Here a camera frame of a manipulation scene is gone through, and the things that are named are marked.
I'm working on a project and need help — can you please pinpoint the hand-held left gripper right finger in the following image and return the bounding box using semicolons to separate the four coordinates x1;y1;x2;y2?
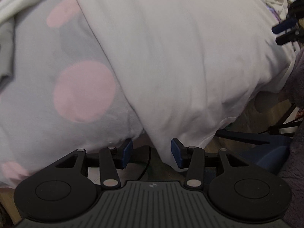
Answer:
171;138;250;190

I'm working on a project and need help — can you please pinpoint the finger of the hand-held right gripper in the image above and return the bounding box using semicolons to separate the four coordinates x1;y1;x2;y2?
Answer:
271;18;304;46
286;0;304;19

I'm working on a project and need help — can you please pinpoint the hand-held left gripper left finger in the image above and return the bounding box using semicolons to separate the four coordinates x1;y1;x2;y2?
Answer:
56;138;133;190

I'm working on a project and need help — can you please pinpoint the white t-shirt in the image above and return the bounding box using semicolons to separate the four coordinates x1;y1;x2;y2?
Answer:
62;0;297;173

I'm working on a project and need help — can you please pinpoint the black stand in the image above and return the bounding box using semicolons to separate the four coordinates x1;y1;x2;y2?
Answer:
217;103;304;146

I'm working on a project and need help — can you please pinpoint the blue stool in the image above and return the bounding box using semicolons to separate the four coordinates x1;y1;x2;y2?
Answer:
237;135;294;175

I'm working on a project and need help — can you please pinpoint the grey pink-dotted bedspread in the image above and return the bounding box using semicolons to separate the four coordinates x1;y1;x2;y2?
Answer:
0;0;148;188

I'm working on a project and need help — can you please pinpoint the purple fleece robe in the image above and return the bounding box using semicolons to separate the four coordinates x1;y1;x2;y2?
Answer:
279;123;304;228

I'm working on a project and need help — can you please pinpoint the cream white cloth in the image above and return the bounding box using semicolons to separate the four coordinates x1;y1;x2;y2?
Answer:
0;0;74;25

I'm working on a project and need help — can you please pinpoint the black cable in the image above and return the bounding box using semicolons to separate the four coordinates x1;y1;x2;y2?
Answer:
135;146;152;182

